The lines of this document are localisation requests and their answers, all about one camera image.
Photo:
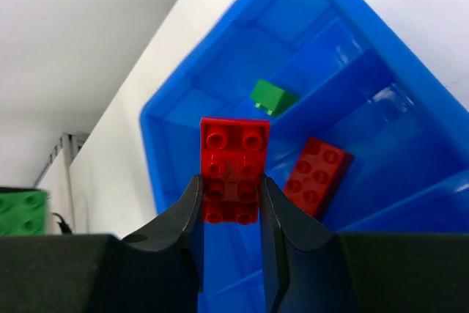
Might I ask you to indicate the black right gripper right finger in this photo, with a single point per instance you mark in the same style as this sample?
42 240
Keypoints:
309 268

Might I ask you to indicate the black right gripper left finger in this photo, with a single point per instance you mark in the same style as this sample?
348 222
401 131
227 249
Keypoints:
157 268

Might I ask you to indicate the red long lego brick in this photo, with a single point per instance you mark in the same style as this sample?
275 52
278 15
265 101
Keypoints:
317 176

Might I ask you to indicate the red lego plate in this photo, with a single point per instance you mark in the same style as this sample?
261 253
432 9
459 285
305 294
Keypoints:
232 162

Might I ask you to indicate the green square lego brick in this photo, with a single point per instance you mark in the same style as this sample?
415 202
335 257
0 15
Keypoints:
273 100

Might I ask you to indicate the blue plastic sorting bin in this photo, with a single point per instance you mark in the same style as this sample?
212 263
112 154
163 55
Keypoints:
360 89

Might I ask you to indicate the green lego baseplate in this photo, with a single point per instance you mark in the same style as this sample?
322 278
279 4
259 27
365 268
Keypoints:
24 211

